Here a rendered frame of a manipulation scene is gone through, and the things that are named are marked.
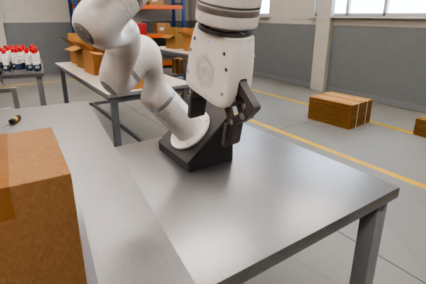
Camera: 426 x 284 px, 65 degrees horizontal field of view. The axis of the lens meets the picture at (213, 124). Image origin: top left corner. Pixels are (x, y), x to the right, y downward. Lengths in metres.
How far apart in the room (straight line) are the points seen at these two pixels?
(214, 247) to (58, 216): 0.40
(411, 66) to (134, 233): 5.28
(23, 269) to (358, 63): 5.93
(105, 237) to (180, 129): 0.50
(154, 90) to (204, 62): 0.74
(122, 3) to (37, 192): 0.43
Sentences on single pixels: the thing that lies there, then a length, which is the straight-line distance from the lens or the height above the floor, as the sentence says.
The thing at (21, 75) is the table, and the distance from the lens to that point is 3.45.
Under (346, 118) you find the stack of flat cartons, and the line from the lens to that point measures 4.55.
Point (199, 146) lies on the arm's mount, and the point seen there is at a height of 0.92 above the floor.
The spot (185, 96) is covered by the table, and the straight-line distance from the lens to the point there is 3.12.
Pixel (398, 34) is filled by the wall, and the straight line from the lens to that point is 5.92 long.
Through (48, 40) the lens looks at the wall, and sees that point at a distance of 9.08.
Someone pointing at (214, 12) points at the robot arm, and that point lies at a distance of 0.42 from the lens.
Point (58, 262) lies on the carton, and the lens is 0.74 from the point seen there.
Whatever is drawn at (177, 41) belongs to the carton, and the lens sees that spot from 6.26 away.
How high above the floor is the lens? 1.39
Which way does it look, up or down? 18 degrees down
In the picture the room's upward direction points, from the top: straight up
